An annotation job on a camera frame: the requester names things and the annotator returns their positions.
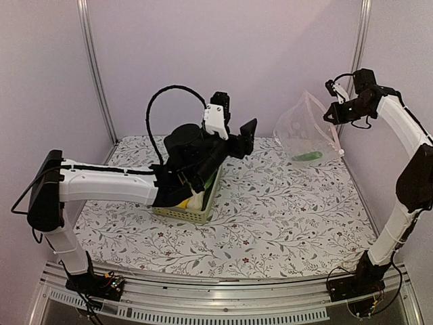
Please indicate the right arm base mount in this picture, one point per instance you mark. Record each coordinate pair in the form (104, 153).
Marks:
(343, 285)

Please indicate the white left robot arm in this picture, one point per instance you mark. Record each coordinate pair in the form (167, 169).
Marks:
(59, 181)

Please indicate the aluminium front rail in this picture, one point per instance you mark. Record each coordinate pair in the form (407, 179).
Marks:
(159, 298)

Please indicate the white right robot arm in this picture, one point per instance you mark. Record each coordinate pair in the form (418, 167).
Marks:
(413, 187)

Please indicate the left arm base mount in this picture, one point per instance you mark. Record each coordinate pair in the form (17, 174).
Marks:
(108, 287)

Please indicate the clear zip top bag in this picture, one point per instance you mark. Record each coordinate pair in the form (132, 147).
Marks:
(302, 129)

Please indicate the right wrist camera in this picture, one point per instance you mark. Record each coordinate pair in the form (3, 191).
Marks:
(336, 90)

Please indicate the yellow lemon toy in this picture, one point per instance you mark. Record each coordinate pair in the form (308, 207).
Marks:
(183, 205)

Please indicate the left aluminium frame post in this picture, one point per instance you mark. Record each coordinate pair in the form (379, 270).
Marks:
(85, 22)

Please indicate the beige perforated plastic basket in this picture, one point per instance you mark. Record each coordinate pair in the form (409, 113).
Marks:
(188, 214)

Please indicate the green bok choy toy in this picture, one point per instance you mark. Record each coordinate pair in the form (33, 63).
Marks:
(199, 201)

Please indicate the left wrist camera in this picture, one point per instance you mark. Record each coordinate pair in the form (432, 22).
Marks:
(217, 115)

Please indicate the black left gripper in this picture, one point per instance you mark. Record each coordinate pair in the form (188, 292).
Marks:
(240, 145)

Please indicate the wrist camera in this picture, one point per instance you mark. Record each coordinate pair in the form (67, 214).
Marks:
(217, 115)
(336, 90)

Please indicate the floral patterned tablecloth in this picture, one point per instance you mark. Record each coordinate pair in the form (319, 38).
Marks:
(270, 218)

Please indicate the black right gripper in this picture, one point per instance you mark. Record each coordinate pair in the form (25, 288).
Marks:
(337, 117)

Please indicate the green cucumber toy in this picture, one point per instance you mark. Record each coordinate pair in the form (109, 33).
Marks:
(307, 157)

